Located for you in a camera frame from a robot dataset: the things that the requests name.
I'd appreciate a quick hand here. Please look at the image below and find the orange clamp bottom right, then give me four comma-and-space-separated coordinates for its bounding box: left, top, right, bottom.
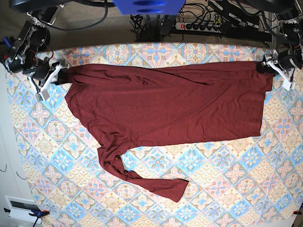
293, 210, 302, 215

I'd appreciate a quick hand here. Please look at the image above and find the patterned colourful tablecloth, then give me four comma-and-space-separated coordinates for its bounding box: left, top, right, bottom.
6, 43, 303, 227

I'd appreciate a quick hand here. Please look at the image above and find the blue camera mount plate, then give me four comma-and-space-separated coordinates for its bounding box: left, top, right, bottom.
112, 0, 186, 15

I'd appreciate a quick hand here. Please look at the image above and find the white power strip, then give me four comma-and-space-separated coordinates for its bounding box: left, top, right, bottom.
175, 22, 220, 33

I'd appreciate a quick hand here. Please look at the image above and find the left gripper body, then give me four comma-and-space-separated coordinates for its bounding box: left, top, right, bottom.
256, 53, 296, 75

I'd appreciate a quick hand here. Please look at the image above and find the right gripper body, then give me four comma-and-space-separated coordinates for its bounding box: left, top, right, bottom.
23, 59, 68, 85

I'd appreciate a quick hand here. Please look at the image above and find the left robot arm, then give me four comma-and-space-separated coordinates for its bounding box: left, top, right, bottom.
250, 0, 303, 70

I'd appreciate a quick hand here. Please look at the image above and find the white wall socket box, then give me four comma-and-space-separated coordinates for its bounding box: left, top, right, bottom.
4, 195, 39, 223

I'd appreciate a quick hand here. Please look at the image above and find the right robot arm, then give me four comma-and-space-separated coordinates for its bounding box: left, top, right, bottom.
0, 4, 64, 86

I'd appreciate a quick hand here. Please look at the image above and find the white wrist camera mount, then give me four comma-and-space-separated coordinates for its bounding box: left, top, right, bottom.
262, 60, 296, 91
27, 66, 62, 102

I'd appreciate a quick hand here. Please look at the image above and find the maroon long-sleeve t-shirt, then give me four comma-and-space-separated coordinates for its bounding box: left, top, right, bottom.
65, 61, 274, 202

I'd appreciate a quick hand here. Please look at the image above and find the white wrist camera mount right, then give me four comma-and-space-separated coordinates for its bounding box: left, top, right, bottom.
27, 66, 62, 102

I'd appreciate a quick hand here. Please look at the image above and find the orange black clamp bottom left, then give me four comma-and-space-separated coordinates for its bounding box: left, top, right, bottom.
4, 208, 50, 219

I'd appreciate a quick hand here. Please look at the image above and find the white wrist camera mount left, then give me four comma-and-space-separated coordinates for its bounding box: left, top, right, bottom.
262, 60, 296, 91

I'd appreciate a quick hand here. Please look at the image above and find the red black clamp left edge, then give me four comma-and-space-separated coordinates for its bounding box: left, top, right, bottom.
0, 36, 16, 73

